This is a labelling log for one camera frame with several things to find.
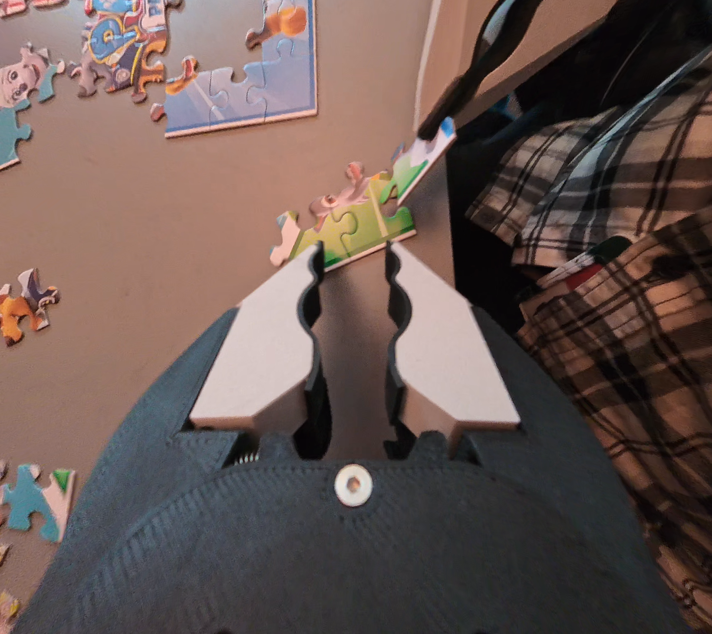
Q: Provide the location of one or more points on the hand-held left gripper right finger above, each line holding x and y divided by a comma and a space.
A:
453, 367

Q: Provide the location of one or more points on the plaid shirt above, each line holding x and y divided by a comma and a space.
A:
612, 339

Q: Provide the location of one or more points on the teal green corner puzzle piece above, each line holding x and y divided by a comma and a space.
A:
25, 500

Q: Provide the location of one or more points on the orange dog face puzzle piece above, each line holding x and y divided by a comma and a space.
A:
16, 311

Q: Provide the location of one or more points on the grey purple puzzle piece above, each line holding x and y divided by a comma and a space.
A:
92, 77

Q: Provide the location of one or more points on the green puzzle section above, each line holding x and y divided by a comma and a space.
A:
361, 225

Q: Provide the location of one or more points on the assembled light blue puzzle section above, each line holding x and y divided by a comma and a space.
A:
233, 105

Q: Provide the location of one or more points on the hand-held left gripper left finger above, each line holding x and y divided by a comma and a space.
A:
256, 367

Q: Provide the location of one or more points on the assembled teal puzzle section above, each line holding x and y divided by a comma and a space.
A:
11, 139

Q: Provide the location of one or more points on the green white blue puzzle piece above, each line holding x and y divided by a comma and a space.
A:
423, 161

